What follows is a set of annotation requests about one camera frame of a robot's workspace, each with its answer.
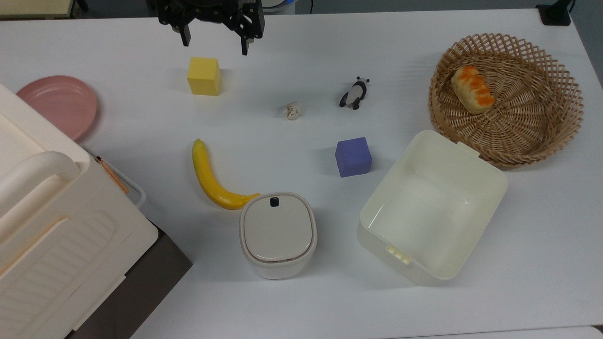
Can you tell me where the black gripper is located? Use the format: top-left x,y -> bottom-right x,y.
157,0 -> 266,56

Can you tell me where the orange-topped bread loaf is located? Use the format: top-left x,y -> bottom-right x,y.
451,66 -> 496,114

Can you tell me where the woven wicker basket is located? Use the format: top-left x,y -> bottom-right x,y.
428,33 -> 585,168

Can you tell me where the yellow foam cube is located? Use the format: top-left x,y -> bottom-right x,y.
187,57 -> 222,97

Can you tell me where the yellow toy banana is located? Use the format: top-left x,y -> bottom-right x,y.
192,139 -> 261,210

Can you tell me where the panda figurine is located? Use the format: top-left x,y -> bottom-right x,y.
339,76 -> 370,110

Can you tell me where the pink plastic plate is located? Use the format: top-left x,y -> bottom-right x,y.
16,75 -> 98,142

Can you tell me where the purple foam cube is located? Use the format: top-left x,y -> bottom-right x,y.
335,137 -> 373,178

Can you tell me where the light wooden desk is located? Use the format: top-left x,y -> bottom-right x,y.
0,0 -> 77,19

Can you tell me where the small beige lidded trash can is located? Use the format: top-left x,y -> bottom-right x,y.
239,192 -> 318,280

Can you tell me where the dark wood drawer box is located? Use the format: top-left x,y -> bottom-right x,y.
66,226 -> 193,339

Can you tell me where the cream open plastic bin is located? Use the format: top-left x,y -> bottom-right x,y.
357,130 -> 508,286

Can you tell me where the black stand base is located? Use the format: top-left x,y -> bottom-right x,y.
536,0 -> 573,26

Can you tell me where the translucent white drawer handle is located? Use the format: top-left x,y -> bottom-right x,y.
85,148 -> 147,210

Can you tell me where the cream storage box with handles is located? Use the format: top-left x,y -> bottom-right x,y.
0,84 -> 159,339

